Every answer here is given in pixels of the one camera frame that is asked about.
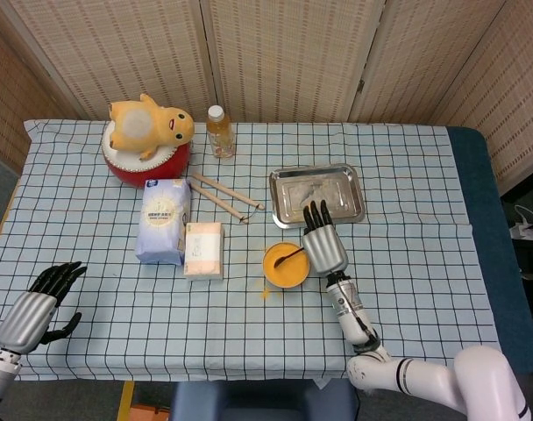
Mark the pink tissue pack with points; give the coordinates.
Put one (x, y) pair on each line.
(204, 250)

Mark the beige bowl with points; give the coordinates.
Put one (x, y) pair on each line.
(266, 276)

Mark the red drum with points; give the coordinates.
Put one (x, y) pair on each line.
(126, 171)

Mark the orange box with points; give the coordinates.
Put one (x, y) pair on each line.
(148, 413)

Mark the wooden drumstick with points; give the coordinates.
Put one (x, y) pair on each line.
(227, 190)
(218, 202)

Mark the blue padded table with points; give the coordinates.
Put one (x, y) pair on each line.
(481, 197)

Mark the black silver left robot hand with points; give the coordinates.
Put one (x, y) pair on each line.
(27, 318)

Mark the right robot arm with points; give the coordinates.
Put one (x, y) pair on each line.
(424, 377)

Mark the yellow drink bottle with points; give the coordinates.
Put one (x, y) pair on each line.
(220, 136)

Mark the black spoon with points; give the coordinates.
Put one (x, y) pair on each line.
(286, 257)

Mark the yellow plush toy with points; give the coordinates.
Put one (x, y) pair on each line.
(137, 125)

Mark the blue tissue pack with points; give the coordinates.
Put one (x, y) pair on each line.
(161, 219)

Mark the woven folding screen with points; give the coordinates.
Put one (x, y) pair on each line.
(293, 57)

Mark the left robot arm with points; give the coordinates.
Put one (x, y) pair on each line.
(1, 377)

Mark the stainless steel tray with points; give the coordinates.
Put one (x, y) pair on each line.
(293, 193)

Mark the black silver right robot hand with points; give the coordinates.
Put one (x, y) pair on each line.
(324, 252)

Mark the blue checkered tablecloth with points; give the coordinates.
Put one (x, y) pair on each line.
(205, 329)

